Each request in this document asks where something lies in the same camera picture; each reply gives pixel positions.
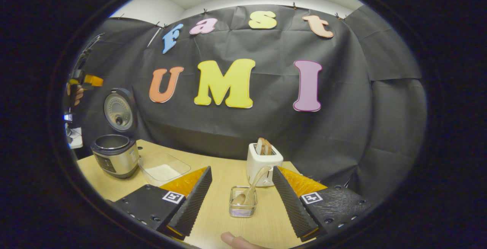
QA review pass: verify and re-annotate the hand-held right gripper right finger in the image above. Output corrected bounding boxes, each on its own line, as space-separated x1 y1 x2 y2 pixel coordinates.
272 165 371 242

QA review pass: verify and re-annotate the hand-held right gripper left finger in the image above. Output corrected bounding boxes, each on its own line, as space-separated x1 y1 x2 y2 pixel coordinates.
113 165 213 241

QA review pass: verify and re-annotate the wooden spoon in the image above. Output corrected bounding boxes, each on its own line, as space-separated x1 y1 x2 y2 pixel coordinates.
232 165 271 206

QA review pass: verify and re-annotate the metal wire chopstick holder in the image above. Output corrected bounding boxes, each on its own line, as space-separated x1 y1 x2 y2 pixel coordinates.
229 186 258 218

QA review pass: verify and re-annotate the clear plastic rice container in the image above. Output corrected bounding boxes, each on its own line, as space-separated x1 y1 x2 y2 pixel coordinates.
138 153 191 187

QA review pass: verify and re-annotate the black and silver rice cooker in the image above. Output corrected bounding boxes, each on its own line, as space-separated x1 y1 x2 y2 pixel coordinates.
91 88 140 179

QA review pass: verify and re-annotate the white toaster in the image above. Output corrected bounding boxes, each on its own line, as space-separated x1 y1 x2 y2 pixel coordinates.
247 143 284 187

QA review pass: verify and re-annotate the white side table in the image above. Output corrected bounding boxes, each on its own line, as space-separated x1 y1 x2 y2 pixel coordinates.
65 127 83 149

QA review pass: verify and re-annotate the bread slice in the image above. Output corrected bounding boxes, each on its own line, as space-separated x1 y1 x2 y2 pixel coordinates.
256 137 273 156

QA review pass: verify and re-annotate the black backdrop cloth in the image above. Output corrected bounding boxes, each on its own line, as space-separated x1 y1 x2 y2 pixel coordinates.
68 5 427 208

